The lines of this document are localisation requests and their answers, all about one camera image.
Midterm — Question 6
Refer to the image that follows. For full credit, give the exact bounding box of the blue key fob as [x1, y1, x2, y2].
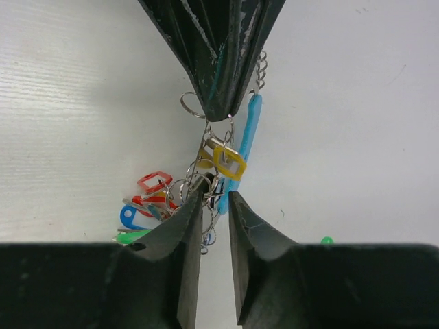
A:
[119, 205, 161, 230]

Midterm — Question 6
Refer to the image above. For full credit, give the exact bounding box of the yellow key tag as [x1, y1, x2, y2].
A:
[213, 146, 247, 181]

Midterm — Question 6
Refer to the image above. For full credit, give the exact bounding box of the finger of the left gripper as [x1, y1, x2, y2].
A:
[222, 0, 285, 119]
[139, 0, 230, 122]

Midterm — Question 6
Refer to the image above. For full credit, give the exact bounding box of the green key tag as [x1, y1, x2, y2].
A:
[321, 236, 335, 244]

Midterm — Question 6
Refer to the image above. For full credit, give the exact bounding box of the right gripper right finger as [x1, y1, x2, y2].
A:
[228, 191, 298, 326]

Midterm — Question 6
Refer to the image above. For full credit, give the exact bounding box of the light blue handle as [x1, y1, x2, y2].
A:
[217, 94, 263, 215]

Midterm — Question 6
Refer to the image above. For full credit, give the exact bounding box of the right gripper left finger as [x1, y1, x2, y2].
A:
[128, 191, 202, 328]

